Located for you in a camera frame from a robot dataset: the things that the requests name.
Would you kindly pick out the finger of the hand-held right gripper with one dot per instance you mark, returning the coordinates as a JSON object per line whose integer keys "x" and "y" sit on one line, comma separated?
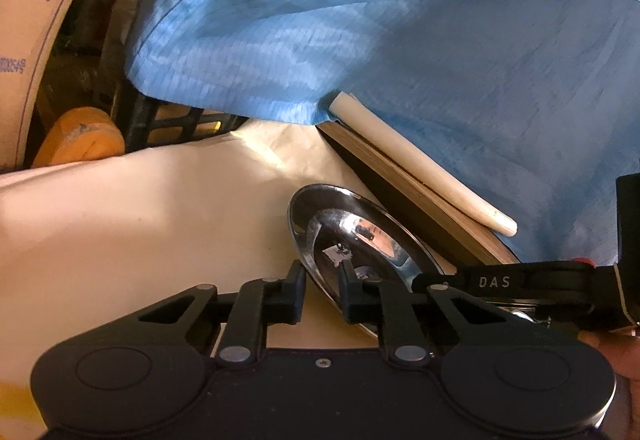
{"x": 500, "y": 281}

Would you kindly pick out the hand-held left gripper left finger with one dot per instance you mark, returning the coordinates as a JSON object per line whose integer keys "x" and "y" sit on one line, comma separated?
{"x": 295, "y": 292}

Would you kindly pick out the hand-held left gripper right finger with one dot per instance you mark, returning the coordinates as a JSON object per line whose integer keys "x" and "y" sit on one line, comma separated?
{"x": 346, "y": 292}

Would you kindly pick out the person's right hand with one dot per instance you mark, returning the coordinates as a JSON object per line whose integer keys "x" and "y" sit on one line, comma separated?
{"x": 622, "y": 360}

